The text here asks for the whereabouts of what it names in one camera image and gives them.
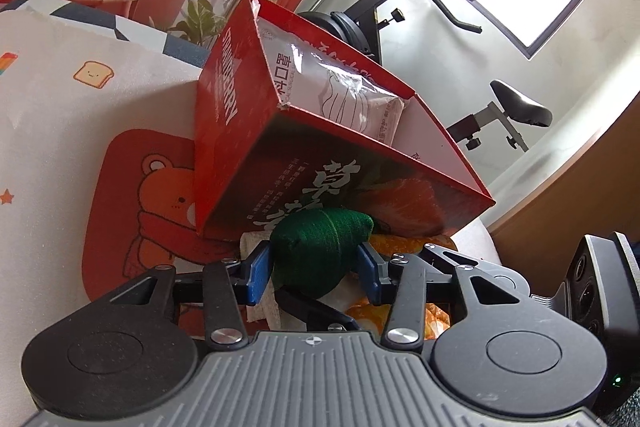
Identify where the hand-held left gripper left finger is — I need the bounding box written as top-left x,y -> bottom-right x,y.
92,241 -> 275,350

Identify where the black exercise bike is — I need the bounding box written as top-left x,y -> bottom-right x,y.
297,0 -> 553,152

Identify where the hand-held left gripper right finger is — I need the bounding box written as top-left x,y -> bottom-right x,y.
355,243 -> 533,350

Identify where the green soft toy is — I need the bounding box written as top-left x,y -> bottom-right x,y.
270,208 -> 375,297

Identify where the brown wooden board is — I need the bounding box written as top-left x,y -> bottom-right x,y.
487,89 -> 640,250

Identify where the red cardboard box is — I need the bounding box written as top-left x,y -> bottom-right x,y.
192,0 -> 496,243

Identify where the clear face mask packet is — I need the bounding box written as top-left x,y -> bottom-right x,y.
256,18 -> 408,142

